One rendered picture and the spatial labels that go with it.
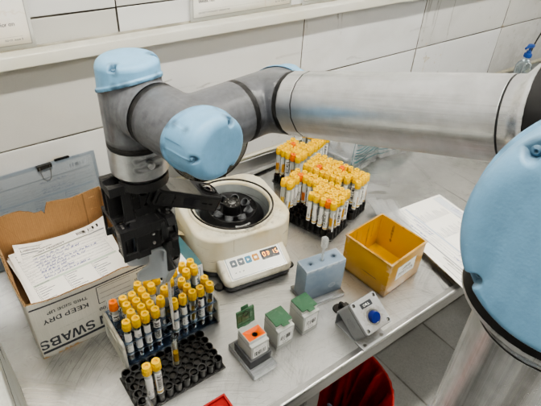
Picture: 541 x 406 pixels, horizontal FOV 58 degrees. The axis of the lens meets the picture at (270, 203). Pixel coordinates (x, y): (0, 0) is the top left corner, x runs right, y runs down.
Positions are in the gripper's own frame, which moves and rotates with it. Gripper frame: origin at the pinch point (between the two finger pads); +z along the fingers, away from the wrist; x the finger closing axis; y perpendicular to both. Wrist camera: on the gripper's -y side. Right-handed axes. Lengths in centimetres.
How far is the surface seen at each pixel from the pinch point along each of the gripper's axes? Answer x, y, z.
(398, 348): -16, -104, 113
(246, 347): 6.1, -11.5, 20.4
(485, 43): -54, -163, 5
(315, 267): -0.3, -32.8, 15.9
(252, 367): 8.1, -11.5, 24.2
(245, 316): 2.6, -13.3, 16.4
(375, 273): 5, -47, 21
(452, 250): 7, -72, 24
